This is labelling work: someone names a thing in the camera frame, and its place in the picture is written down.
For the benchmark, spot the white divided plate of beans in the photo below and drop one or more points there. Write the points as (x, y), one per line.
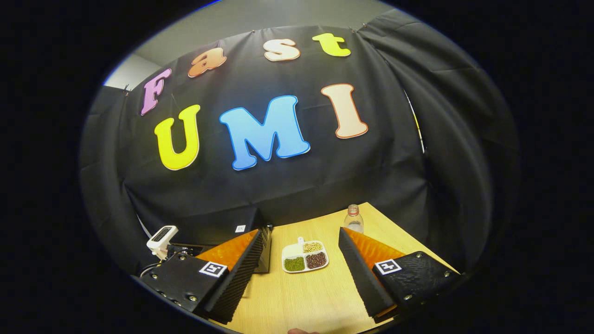
(291, 252)

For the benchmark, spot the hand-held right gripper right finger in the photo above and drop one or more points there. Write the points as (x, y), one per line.
(362, 283)

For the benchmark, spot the white toaster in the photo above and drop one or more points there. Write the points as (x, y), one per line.
(162, 234)

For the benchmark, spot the black backdrop cloth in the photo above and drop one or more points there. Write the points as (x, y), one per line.
(297, 185)

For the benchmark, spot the clear plastic bottle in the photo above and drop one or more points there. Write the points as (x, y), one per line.
(354, 222)

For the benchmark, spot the black electric oven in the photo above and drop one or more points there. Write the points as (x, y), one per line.
(218, 225)

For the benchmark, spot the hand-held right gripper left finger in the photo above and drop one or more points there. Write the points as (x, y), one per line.
(241, 283)

